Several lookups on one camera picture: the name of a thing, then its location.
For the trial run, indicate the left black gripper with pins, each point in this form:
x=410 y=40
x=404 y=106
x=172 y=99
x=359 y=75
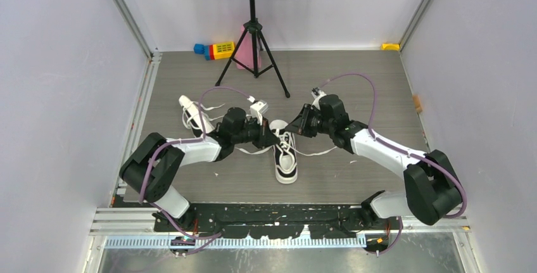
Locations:
x=268 y=139

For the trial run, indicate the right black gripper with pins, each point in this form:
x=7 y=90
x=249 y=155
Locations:
x=301 y=127

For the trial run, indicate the black white sneaker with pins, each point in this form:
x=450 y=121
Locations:
x=285 y=153

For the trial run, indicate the white sole sneaker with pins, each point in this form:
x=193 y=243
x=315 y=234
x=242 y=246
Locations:
x=195 y=117

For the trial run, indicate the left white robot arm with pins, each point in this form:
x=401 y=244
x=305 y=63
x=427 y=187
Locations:
x=152 y=167

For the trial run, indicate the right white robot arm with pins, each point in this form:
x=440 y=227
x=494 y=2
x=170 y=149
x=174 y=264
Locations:
x=432 y=190

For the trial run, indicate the pink foam block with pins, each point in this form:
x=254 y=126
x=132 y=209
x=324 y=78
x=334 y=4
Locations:
x=245 y=52

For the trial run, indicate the colourful toy block phone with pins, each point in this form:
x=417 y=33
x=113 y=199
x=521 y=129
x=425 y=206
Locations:
x=216 y=51

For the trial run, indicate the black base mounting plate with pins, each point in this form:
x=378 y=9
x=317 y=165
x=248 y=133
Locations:
x=276 y=221

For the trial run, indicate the yellow corner piece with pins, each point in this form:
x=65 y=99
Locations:
x=390 y=47

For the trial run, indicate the small wooden block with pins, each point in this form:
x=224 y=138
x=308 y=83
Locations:
x=417 y=103

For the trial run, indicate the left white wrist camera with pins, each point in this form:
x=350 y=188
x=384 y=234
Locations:
x=257 y=109

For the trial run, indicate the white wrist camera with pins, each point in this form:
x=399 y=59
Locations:
x=257 y=109
x=317 y=94

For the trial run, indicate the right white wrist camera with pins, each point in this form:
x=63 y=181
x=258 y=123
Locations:
x=317 y=94

